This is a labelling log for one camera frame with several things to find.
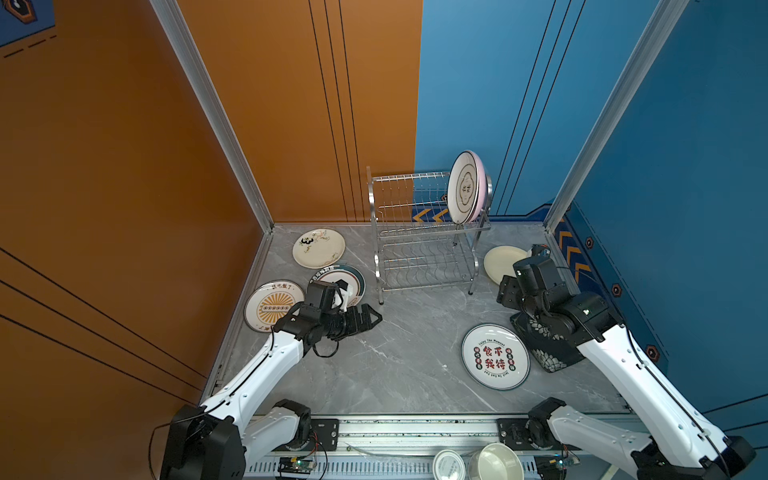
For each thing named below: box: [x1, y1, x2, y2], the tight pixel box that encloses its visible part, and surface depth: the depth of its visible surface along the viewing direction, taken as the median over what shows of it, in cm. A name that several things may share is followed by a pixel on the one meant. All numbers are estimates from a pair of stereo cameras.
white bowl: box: [478, 443, 525, 480], surface depth 70 cm
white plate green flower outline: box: [447, 150, 479, 225], surface depth 87 cm
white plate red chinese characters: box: [461, 323, 531, 391], surface depth 87 cm
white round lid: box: [432, 449, 466, 480], surface depth 65 cm
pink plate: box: [468, 150, 488, 224], surface depth 74 cm
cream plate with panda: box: [292, 228, 346, 269], surface depth 115 cm
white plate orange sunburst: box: [244, 279, 305, 333], surface depth 101 cm
